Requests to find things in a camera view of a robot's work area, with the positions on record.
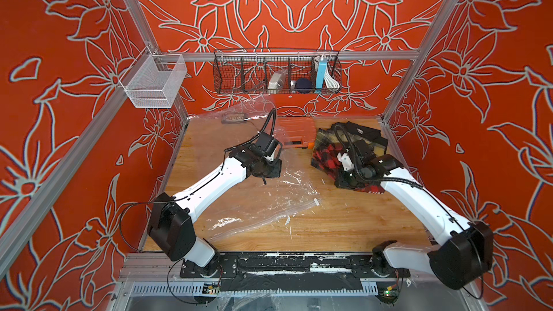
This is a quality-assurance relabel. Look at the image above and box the red black plaid shirt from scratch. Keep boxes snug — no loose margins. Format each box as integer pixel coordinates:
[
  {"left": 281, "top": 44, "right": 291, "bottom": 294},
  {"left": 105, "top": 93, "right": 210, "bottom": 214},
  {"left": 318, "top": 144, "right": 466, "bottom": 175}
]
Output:
[{"left": 311, "top": 143, "right": 385, "bottom": 194}]

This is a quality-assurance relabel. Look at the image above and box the clear plastic vacuum bag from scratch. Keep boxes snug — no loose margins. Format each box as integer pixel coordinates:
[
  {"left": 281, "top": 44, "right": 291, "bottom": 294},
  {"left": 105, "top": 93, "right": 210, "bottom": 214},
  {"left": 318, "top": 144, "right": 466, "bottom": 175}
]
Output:
[{"left": 188, "top": 96, "right": 321, "bottom": 241}]

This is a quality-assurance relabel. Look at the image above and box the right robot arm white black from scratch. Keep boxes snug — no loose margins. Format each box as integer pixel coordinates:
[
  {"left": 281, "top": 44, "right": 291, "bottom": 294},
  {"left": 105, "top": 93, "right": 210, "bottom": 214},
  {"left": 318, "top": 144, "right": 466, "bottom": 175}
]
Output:
[{"left": 331, "top": 123, "right": 494, "bottom": 290}]

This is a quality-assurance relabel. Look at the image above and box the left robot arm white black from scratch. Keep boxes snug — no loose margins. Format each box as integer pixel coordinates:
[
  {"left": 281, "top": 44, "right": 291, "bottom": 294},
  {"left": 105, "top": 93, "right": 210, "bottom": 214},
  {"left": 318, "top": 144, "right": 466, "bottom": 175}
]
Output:
[{"left": 147, "top": 109, "right": 283, "bottom": 276}]

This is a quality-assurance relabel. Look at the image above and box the yellow black plaid shirt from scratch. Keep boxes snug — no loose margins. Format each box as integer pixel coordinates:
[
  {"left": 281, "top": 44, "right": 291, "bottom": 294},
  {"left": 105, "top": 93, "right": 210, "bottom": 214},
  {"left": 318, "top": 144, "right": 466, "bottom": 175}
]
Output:
[{"left": 314, "top": 121, "right": 388, "bottom": 156}]

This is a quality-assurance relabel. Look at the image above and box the orange plastic tool case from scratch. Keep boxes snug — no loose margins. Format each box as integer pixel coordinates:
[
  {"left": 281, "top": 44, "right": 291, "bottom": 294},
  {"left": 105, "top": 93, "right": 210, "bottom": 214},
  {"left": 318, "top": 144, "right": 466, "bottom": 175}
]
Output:
[{"left": 275, "top": 117, "right": 318, "bottom": 149}]

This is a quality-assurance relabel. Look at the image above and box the grey white packet in basket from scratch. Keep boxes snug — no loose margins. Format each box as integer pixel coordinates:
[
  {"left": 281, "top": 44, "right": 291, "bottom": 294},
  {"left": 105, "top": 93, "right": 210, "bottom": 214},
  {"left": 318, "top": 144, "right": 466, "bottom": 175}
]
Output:
[{"left": 267, "top": 70, "right": 287, "bottom": 94}]

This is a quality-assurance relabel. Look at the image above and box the dark blue round object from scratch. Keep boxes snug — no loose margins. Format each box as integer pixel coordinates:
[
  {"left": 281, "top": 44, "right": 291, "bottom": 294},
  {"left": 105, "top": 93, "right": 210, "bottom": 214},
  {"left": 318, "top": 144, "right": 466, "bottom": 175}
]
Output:
[{"left": 295, "top": 78, "right": 313, "bottom": 94}]

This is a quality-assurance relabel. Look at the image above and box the light blue box in basket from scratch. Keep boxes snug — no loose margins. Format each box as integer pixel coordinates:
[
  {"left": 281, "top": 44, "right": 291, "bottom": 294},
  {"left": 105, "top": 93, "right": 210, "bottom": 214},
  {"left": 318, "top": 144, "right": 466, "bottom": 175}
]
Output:
[{"left": 314, "top": 57, "right": 327, "bottom": 94}]

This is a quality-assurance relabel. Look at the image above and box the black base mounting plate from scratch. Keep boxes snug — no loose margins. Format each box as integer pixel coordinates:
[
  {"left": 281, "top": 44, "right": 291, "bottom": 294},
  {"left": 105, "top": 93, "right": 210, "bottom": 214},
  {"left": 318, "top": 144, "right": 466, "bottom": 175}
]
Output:
[{"left": 177, "top": 252, "right": 410, "bottom": 297}]

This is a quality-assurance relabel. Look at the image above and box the white cable in basket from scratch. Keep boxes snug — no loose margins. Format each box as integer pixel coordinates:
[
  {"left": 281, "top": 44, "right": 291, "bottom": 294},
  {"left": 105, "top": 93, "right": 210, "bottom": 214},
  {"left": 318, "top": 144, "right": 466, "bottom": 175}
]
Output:
[{"left": 323, "top": 68, "right": 341, "bottom": 92}]

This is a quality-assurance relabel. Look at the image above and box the black wire wall basket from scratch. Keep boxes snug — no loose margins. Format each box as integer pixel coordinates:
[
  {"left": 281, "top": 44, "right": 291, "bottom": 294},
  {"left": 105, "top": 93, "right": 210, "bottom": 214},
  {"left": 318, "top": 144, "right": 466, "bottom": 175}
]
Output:
[{"left": 213, "top": 48, "right": 343, "bottom": 95}]

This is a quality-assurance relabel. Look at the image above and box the clear acrylic wall bin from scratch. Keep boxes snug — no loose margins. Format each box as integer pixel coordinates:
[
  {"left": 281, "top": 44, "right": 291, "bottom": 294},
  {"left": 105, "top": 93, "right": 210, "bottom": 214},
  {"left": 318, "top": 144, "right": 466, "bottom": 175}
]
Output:
[{"left": 122, "top": 55, "right": 187, "bottom": 109}]

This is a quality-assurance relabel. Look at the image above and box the white slotted cable duct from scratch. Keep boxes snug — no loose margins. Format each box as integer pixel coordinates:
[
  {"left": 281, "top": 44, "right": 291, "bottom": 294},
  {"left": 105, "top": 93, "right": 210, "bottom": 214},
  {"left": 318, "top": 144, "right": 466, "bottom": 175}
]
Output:
[{"left": 130, "top": 282, "right": 379, "bottom": 297}]

